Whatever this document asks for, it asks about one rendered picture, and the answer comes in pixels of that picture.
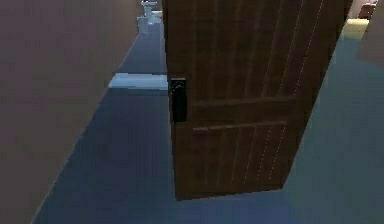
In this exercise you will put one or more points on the white bin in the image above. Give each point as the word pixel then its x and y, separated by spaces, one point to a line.
pixel 143 24

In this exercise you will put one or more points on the white toilet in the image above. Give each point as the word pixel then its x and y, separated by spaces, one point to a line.
pixel 151 10

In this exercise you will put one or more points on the dark red chair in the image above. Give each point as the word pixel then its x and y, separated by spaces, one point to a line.
pixel 366 9

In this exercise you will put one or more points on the brown wooden room door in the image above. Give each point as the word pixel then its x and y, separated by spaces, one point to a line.
pixel 246 100

